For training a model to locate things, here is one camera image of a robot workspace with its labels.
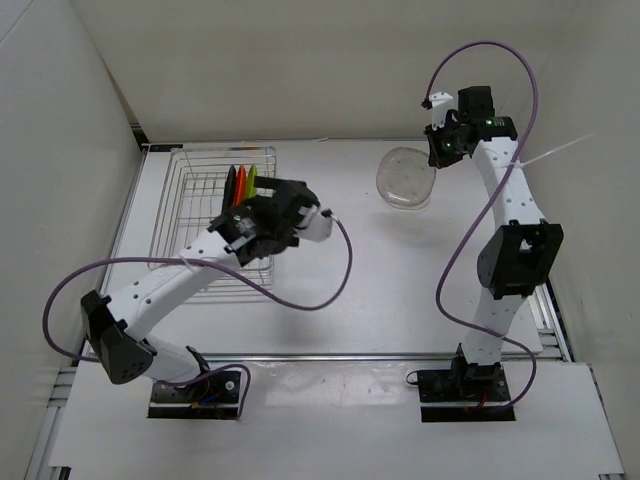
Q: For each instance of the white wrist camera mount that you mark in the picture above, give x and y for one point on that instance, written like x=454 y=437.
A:
x=441 y=103
x=316 y=224

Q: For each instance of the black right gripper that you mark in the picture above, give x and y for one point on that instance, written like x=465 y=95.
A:
x=436 y=158

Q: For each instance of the blue brand label sticker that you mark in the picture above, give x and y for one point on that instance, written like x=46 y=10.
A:
x=164 y=148

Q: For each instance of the lime green plastic plate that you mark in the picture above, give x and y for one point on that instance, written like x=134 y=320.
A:
x=250 y=188

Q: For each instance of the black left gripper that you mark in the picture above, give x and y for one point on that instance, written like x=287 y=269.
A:
x=262 y=182

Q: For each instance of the aluminium table edge rail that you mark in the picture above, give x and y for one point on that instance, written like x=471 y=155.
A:
x=548 y=325

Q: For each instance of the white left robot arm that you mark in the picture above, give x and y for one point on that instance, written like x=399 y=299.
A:
x=118 y=326

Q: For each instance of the black plastic plate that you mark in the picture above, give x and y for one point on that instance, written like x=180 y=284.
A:
x=229 y=194

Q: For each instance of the front aluminium rail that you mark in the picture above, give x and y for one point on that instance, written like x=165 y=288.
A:
x=245 y=357

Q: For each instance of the orange plastic plate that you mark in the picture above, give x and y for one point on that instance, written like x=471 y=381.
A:
x=240 y=185

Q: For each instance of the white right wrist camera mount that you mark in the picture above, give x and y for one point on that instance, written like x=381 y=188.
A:
x=441 y=103

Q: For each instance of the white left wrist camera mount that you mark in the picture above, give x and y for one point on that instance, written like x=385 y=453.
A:
x=316 y=224

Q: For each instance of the clear textured glass plate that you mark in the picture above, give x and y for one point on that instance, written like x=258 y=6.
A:
x=405 y=200

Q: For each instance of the white cable tie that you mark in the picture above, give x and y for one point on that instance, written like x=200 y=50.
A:
x=522 y=164

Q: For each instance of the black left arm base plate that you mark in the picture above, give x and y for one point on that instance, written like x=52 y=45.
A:
x=221 y=396

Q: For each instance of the chrome wire dish rack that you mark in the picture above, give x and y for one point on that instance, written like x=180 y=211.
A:
x=193 y=190

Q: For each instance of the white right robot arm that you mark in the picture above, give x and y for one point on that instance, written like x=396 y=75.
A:
x=516 y=259

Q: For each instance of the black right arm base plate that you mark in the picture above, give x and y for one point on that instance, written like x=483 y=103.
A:
x=442 y=400

